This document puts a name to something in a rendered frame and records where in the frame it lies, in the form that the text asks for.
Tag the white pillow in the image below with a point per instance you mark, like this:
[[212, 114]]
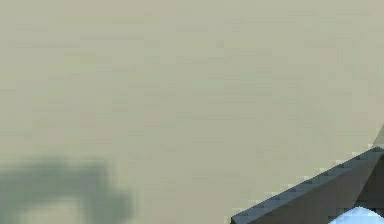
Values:
[[358, 216]]

